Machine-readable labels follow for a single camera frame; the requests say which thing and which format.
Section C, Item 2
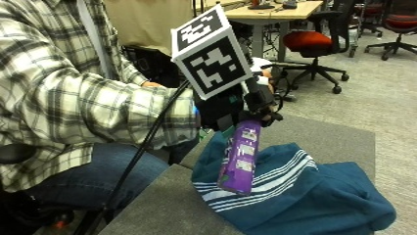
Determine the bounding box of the black office chair red seat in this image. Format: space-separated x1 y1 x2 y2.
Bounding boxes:
353 0 386 38
273 0 358 95
364 0 417 62

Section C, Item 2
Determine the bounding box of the white cube with black markers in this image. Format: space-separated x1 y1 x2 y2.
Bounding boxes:
169 3 254 101

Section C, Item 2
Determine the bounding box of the the person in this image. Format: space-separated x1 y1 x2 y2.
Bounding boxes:
0 0 203 213

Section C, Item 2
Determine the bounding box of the teal cloth with white stripes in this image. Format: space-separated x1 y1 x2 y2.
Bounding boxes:
191 129 397 235

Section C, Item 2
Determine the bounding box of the purple snack tube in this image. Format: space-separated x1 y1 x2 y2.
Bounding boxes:
216 118 264 197

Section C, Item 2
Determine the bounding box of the black cable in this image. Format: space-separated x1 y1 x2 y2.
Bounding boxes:
72 79 193 235

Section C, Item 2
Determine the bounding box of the beige partition panel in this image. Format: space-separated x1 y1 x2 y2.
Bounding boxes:
103 0 199 57

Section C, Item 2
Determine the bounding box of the black seat with armrest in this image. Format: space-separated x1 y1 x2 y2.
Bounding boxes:
0 143 76 235

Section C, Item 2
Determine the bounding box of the light wooden desk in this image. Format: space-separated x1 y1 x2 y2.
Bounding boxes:
223 0 326 63

